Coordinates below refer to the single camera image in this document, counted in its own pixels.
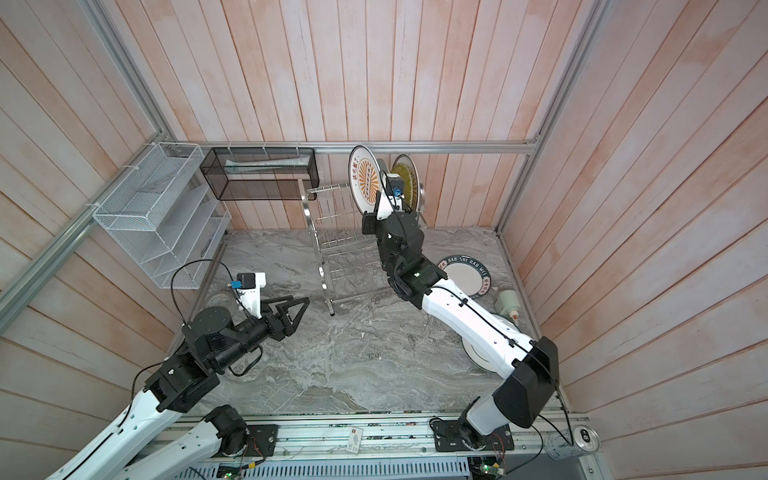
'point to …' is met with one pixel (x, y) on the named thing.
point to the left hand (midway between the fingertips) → (302, 307)
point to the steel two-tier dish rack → (349, 256)
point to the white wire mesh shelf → (161, 212)
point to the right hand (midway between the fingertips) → (377, 193)
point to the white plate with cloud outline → (480, 356)
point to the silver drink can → (585, 440)
